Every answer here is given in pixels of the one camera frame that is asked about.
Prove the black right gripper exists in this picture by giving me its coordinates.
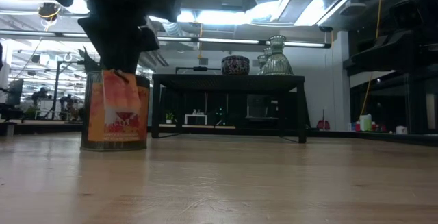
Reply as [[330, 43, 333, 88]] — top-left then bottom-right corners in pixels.
[[344, 0, 438, 77]]

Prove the orange candle tin silver lid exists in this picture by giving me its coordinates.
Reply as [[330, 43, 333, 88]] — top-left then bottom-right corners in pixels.
[[80, 69, 151, 152]]

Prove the dark floral candle tin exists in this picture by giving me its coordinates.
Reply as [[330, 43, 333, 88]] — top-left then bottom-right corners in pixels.
[[221, 55, 250, 76]]

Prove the green glass candlestick holder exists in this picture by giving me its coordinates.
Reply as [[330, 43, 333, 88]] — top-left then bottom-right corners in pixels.
[[263, 34, 294, 76], [257, 54, 268, 75], [261, 47, 274, 75]]

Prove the black tall equipment stand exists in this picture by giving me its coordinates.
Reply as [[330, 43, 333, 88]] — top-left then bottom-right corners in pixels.
[[53, 60, 86, 119]]

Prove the person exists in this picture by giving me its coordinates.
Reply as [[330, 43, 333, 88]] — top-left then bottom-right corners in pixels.
[[30, 86, 49, 109], [59, 93, 75, 116]]

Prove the round ceiling fixture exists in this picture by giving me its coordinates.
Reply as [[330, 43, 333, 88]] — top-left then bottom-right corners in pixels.
[[38, 1, 62, 23]]

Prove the long ceiling strip light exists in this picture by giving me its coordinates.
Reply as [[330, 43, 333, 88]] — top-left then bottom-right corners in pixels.
[[0, 28, 332, 49]]

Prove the small white table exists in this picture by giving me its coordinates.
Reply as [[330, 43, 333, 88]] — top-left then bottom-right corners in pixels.
[[184, 113, 208, 126]]

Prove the black mesh metal shelf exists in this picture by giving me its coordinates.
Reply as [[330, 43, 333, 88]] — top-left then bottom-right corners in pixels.
[[151, 73, 307, 145]]

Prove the dark computer monitor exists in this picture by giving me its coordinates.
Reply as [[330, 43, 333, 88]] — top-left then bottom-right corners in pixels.
[[5, 77, 25, 107]]

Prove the yellow hanging cord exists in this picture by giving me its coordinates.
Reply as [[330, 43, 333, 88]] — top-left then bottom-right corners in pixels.
[[358, 0, 383, 123]]

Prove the black aluminium table frame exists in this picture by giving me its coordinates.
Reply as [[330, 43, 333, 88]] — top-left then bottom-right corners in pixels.
[[0, 120, 438, 147]]

